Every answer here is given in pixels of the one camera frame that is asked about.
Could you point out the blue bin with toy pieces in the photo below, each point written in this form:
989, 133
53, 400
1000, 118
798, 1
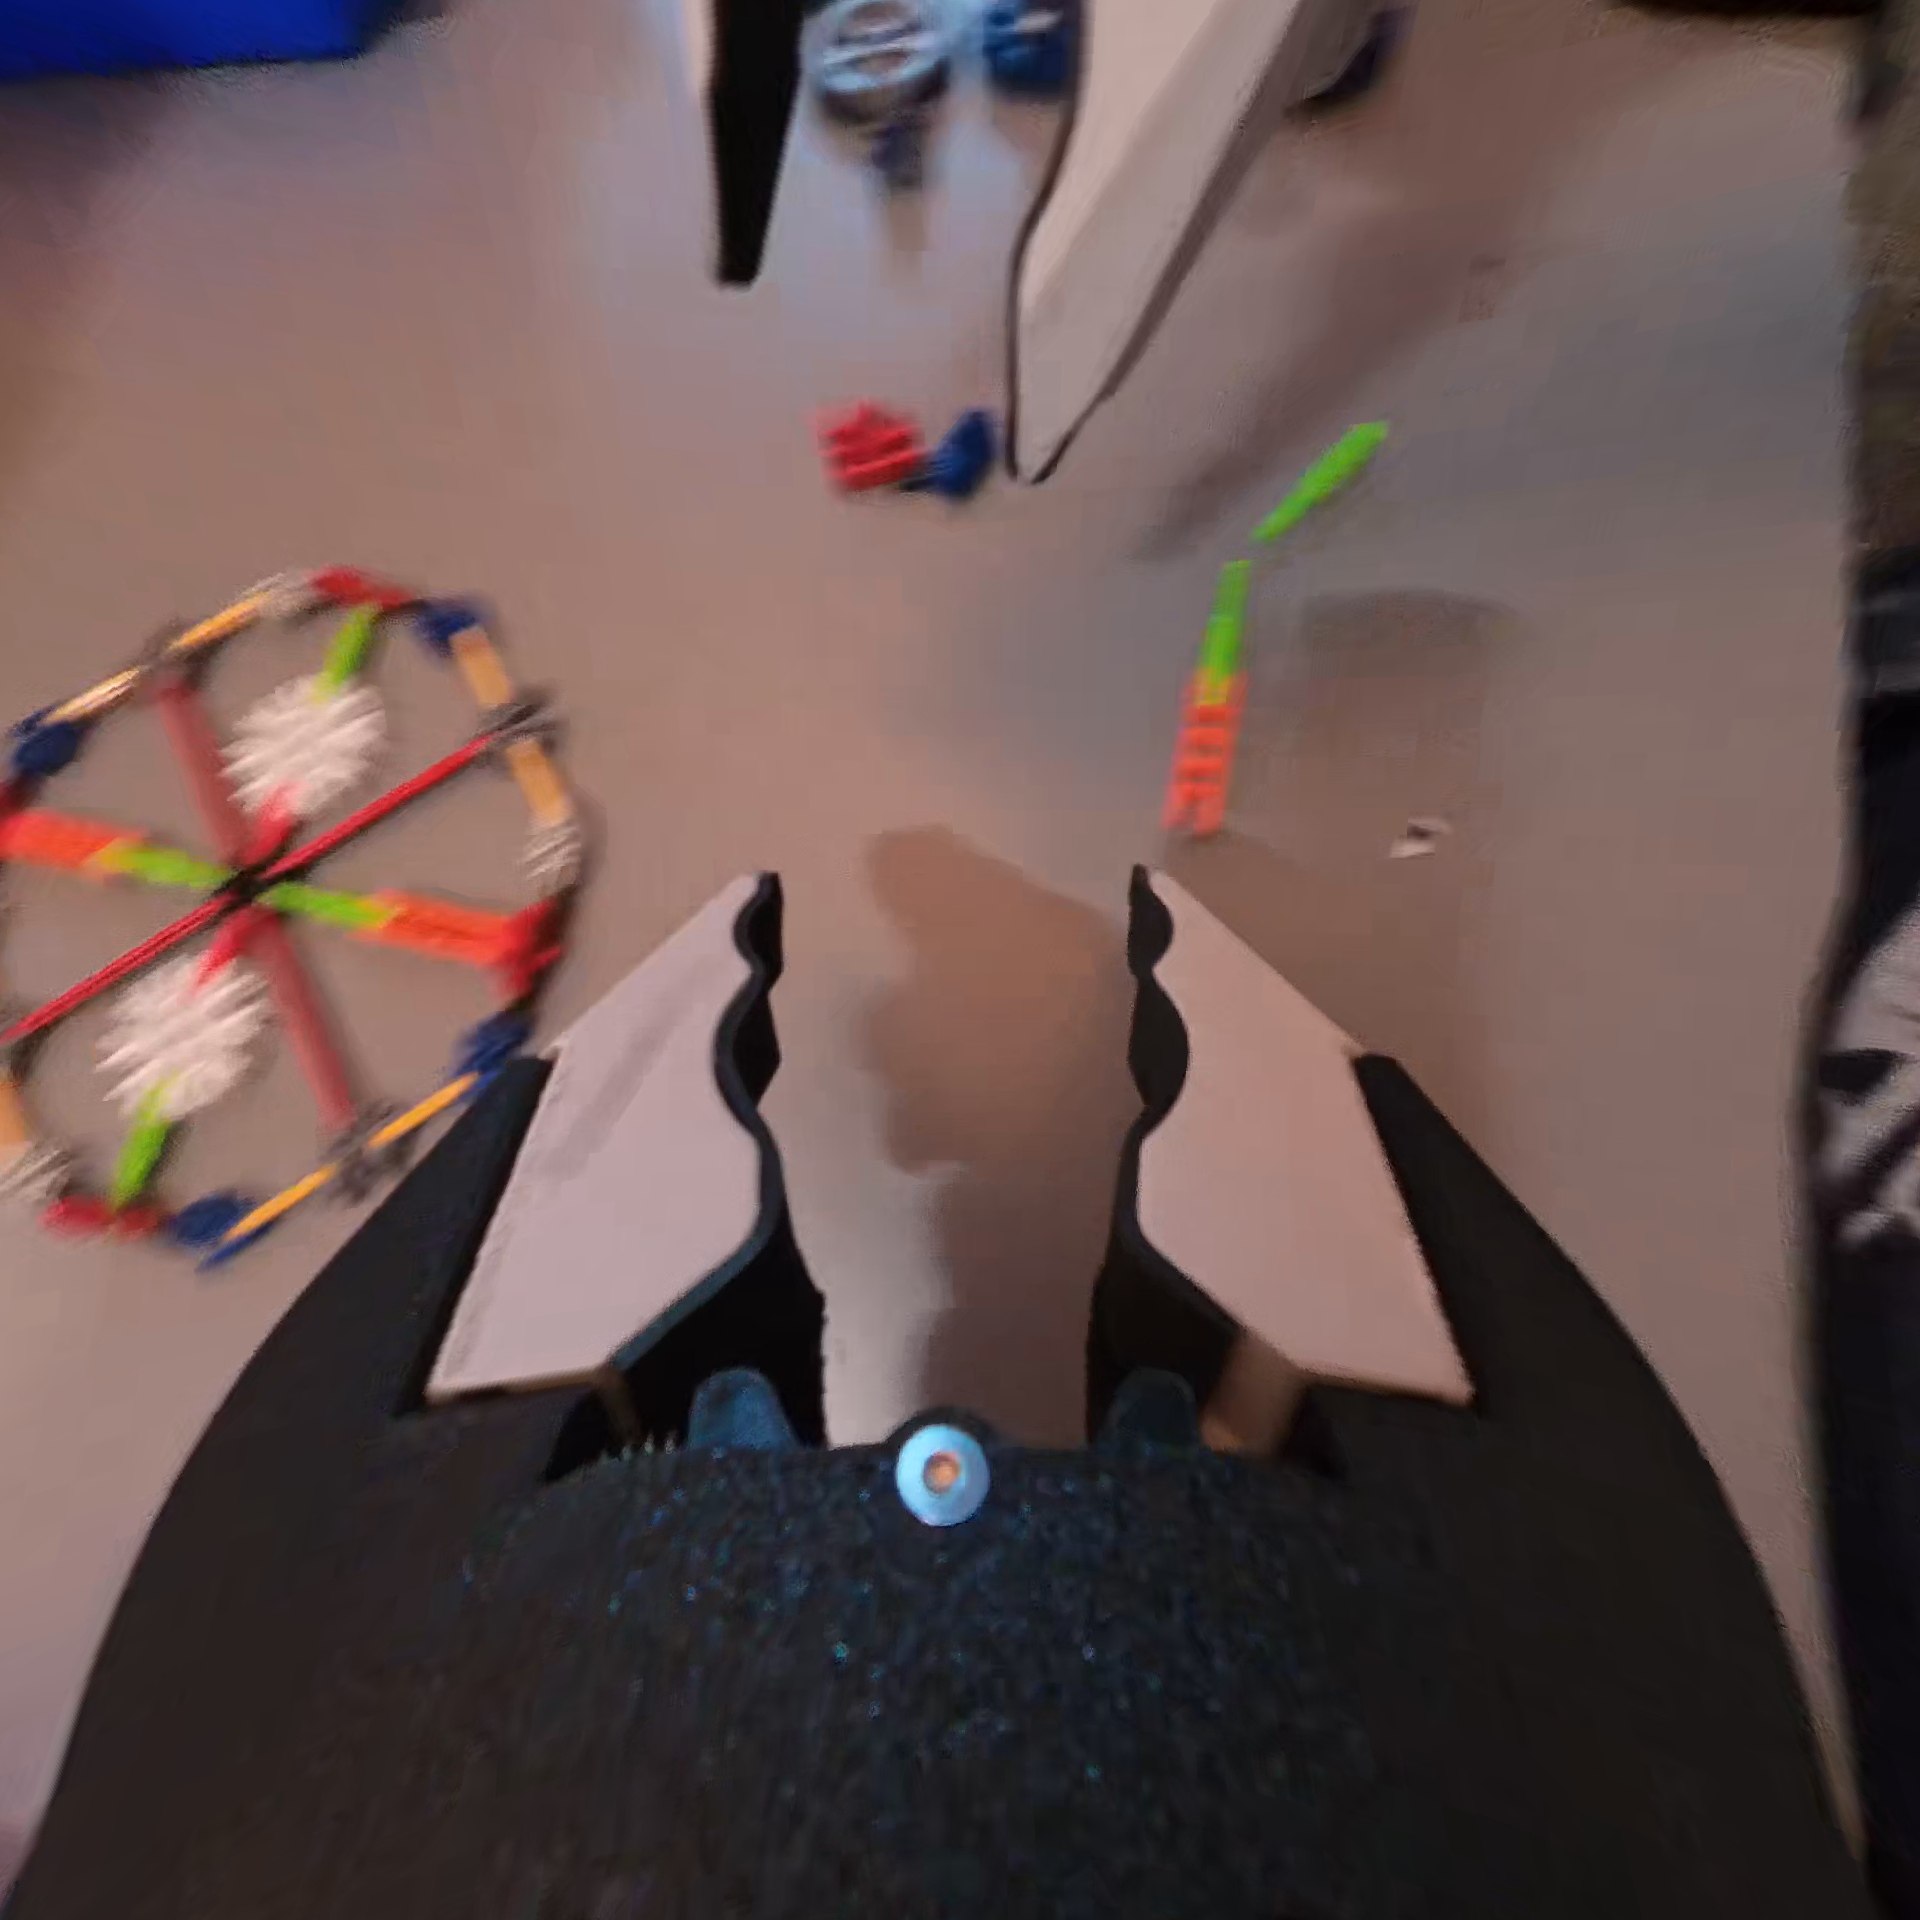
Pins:
181, 31

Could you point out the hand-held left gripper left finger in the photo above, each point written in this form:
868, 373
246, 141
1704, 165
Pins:
616, 1185

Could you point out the lime green rod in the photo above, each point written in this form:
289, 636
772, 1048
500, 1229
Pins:
1225, 623
1320, 481

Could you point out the colourful spoked wheel model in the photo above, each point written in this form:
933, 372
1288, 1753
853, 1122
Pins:
300, 751

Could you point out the small white scrap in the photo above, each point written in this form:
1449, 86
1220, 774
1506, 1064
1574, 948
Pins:
1417, 838

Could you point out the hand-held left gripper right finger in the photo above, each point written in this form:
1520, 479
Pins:
1290, 1201

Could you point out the dark printed shirt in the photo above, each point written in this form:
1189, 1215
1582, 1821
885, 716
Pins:
1874, 1349

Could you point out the orange ladder connector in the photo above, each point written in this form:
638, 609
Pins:
1205, 758

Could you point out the colourful toy car model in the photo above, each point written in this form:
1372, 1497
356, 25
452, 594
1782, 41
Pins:
885, 60

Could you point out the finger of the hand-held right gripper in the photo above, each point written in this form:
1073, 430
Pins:
1141, 182
750, 120

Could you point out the small blue red connector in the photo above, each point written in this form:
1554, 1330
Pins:
869, 447

